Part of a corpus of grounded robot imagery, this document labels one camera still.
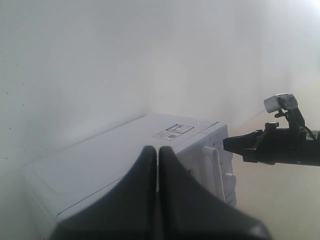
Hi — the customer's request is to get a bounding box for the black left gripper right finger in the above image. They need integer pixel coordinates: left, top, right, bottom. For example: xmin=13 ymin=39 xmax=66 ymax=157
xmin=158 ymin=146 xmax=273 ymax=240

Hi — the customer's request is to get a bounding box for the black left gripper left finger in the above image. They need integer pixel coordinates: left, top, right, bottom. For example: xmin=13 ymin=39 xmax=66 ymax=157
xmin=50 ymin=146 xmax=157 ymax=240

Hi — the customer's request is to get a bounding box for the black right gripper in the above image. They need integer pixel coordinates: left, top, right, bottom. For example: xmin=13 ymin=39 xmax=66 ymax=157
xmin=223 ymin=122 xmax=320 ymax=167

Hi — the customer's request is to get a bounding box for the white microwave door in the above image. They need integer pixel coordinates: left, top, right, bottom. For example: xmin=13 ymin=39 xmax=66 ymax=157
xmin=173 ymin=145 xmax=225 ymax=202

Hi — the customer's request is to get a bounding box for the white Midea microwave body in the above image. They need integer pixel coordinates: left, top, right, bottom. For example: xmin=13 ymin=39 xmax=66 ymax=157
xmin=23 ymin=113 xmax=237 ymax=227

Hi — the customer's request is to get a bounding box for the upper white power knob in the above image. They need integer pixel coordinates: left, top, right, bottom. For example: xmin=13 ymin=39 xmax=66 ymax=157
xmin=222 ymin=172 xmax=237 ymax=197

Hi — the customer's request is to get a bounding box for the blue white info sticker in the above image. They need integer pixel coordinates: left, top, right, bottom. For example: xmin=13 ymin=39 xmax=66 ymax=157
xmin=153 ymin=124 xmax=195 ymax=141

